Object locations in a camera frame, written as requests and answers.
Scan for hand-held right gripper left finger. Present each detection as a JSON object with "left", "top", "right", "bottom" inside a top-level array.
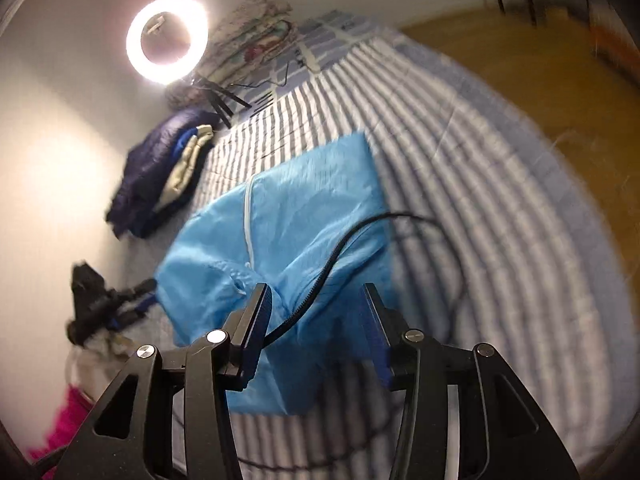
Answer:
[{"left": 52, "top": 282, "right": 273, "bottom": 480}]

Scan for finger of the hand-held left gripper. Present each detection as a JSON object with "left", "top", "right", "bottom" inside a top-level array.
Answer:
[
  {"left": 113, "top": 278, "right": 159, "bottom": 304},
  {"left": 107, "top": 292, "right": 158, "bottom": 331}
]

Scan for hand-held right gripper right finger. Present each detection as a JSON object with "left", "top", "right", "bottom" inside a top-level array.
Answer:
[{"left": 362, "top": 282, "right": 581, "bottom": 480}]

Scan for light blue jacket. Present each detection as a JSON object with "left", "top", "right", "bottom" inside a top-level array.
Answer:
[{"left": 155, "top": 130, "right": 396, "bottom": 416}]

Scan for person's left forearm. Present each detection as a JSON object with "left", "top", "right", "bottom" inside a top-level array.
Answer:
[{"left": 65, "top": 332, "right": 139, "bottom": 406}]

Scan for person's pink clothing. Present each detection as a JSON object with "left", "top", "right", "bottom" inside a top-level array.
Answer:
[{"left": 27, "top": 382, "right": 99, "bottom": 469}]

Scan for navy down jacket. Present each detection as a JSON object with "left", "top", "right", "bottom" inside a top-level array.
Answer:
[{"left": 104, "top": 105, "right": 222, "bottom": 239}]

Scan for folded cream garment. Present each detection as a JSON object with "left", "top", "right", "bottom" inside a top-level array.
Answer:
[{"left": 160, "top": 124, "right": 217, "bottom": 206}]

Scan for folded blue garment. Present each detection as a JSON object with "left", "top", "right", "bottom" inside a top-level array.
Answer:
[{"left": 150, "top": 127, "right": 202, "bottom": 212}]

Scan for bed with striped sheet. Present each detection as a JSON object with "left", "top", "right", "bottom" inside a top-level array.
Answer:
[{"left": 120, "top": 10, "right": 626, "bottom": 471}]

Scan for black tripod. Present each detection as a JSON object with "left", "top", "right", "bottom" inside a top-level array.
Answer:
[{"left": 192, "top": 72, "right": 253, "bottom": 129}]

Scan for patterned pillows pile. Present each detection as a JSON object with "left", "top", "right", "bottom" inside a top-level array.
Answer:
[{"left": 202, "top": 0, "right": 297, "bottom": 88}]

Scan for blue patchwork bed sheet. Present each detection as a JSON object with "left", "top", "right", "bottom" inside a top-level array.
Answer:
[{"left": 240, "top": 10, "right": 407, "bottom": 111}]

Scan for orange stool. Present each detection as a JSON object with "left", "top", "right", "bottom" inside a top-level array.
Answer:
[{"left": 590, "top": 9, "right": 640, "bottom": 82}]

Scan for thick black cable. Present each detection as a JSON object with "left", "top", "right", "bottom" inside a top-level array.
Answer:
[{"left": 235, "top": 212, "right": 469, "bottom": 471}]

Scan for thin black ring light cable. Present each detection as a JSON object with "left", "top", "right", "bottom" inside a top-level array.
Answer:
[{"left": 227, "top": 19, "right": 301, "bottom": 91}]

